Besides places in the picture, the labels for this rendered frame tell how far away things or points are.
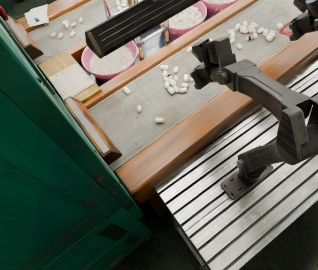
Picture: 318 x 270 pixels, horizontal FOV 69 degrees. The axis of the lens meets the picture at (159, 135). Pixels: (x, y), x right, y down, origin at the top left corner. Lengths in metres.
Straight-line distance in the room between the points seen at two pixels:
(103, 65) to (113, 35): 0.45
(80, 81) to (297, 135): 0.85
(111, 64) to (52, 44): 0.37
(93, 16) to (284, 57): 1.00
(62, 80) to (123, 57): 0.31
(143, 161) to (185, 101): 0.31
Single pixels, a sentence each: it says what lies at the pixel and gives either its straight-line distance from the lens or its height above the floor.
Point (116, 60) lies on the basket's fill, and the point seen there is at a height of 0.73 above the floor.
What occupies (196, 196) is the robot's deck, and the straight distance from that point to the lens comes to 0.88.
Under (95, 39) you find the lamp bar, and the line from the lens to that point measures 0.72.
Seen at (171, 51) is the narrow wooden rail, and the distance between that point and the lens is 1.12.
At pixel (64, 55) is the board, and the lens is 1.23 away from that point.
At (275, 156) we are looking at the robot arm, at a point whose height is 0.96.
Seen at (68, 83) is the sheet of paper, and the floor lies 0.78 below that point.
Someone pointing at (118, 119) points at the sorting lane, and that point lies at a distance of 0.94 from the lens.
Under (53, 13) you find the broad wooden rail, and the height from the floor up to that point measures 0.76.
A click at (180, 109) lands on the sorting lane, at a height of 0.74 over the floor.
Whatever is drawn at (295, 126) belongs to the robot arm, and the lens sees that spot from 0.51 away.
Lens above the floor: 1.50
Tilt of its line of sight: 61 degrees down
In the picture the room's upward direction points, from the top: 10 degrees counter-clockwise
